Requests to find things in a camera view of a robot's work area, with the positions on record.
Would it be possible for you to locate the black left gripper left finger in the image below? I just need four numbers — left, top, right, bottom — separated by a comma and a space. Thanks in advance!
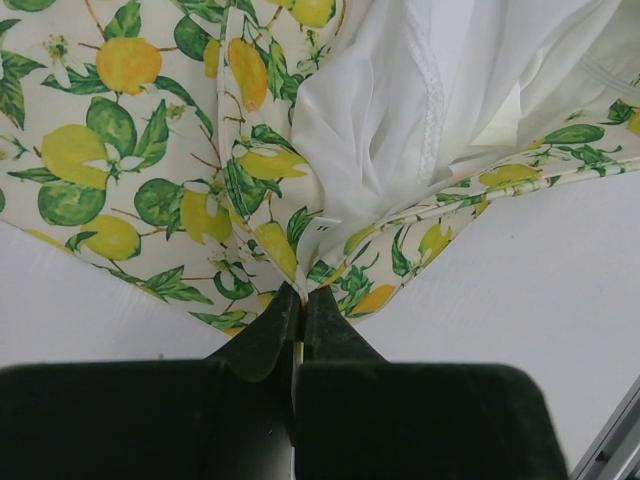
1, 285, 301, 479

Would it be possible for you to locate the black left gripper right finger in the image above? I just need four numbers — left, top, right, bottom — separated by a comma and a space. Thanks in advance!
294, 288, 568, 479

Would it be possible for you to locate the lemon print skirt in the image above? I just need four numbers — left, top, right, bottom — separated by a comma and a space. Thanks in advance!
1, 1, 639, 334

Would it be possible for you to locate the aluminium extrusion rail frame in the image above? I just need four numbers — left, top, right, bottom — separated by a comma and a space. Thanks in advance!
569, 379, 640, 480

